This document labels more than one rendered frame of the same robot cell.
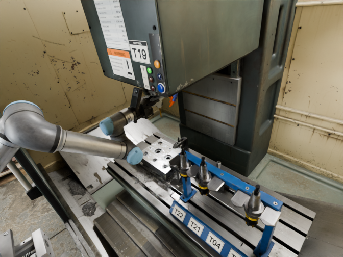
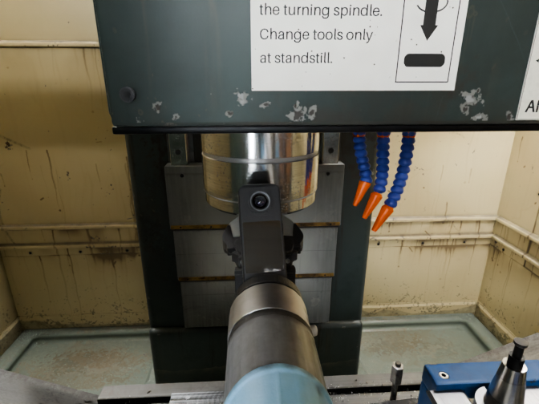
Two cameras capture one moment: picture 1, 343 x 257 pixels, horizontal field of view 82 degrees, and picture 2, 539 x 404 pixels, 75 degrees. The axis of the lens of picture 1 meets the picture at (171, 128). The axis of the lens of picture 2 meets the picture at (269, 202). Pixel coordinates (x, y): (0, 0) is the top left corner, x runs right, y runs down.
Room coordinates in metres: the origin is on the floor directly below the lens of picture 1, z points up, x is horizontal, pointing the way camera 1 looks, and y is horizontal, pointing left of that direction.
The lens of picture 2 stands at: (0.69, 0.42, 1.62)
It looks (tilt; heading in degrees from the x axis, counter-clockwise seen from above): 19 degrees down; 307
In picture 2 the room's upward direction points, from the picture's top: straight up
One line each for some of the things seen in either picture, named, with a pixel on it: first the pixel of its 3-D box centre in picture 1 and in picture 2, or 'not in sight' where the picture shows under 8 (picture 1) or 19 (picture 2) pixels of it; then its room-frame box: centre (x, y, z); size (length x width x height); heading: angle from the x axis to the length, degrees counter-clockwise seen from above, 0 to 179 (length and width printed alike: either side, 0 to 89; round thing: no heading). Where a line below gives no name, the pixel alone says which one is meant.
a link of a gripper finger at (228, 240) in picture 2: not in sight; (241, 242); (0.97, 0.12, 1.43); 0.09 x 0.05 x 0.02; 144
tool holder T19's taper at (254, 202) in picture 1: (255, 199); not in sight; (0.41, -0.25, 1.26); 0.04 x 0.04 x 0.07
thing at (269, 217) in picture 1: (269, 216); not in sight; (0.37, -0.29, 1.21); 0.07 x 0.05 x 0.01; 131
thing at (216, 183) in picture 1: (214, 184); not in sight; (0.53, -0.14, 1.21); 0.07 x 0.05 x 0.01; 131
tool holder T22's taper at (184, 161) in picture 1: (183, 158); (508, 385); (0.66, -0.03, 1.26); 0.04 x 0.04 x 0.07
